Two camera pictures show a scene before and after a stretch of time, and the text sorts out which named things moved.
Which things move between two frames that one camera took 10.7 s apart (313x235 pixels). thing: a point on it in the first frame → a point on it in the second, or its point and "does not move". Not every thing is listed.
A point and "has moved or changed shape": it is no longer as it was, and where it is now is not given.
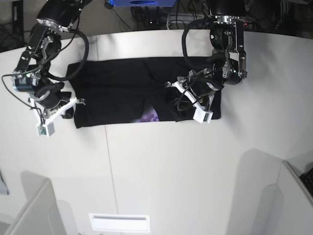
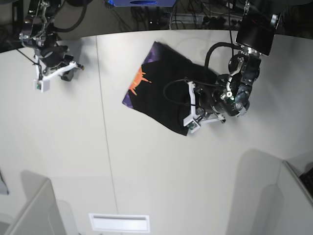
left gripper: [49, 97] → [50, 56]
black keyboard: [307, 177] does not move
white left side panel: [42, 215] does not move
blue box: [144, 3] does not move
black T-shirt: [117, 91] has moved or changed shape
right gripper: [203, 83] → [204, 101]
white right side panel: [288, 205] does not move
